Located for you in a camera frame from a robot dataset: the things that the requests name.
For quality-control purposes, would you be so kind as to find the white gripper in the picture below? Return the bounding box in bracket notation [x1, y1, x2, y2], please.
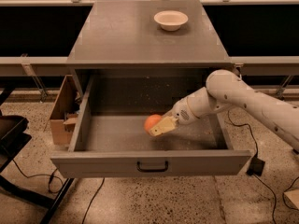
[149, 98, 197, 136]

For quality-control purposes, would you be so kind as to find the orange fruit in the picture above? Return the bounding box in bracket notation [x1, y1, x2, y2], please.
[144, 114, 162, 133]

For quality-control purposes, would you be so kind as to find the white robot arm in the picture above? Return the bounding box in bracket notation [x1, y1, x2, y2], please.
[144, 70, 299, 151]

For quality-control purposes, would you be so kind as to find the open grey top drawer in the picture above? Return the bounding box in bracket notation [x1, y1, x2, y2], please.
[51, 75, 250, 178]

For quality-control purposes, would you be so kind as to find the grey drawer cabinet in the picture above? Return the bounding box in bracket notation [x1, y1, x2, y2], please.
[67, 0, 231, 93]

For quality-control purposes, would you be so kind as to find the white paper bowl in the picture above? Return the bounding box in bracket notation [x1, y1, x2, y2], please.
[154, 10, 189, 32]

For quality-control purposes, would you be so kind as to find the black power adapter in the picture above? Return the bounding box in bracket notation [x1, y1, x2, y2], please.
[246, 157, 265, 176]

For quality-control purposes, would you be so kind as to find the cardboard box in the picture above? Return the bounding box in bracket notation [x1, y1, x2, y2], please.
[50, 75, 80, 145]

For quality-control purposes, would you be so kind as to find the black drawer handle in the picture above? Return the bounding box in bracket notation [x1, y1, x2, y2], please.
[136, 161, 169, 173]

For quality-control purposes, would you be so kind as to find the black cable right floor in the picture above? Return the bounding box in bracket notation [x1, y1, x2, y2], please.
[226, 109, 278, 224]

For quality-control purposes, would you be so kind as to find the black cable floor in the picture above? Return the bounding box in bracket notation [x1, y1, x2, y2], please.
[226, 109, 278, 224]
[11, 158, 64, 194]

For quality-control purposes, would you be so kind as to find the black cable under drawer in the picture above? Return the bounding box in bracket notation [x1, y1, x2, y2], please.
[80, 177, 106, 224]

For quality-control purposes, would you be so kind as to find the black cable left floor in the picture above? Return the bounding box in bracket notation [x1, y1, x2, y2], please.
[11, 158, 64, 194]

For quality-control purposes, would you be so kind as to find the black cable far right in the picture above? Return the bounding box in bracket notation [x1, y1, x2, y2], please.
[281, 175, 299, 212]

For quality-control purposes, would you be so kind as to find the black stand frame left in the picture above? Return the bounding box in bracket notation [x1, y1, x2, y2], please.
[0, 90, 65, 224]

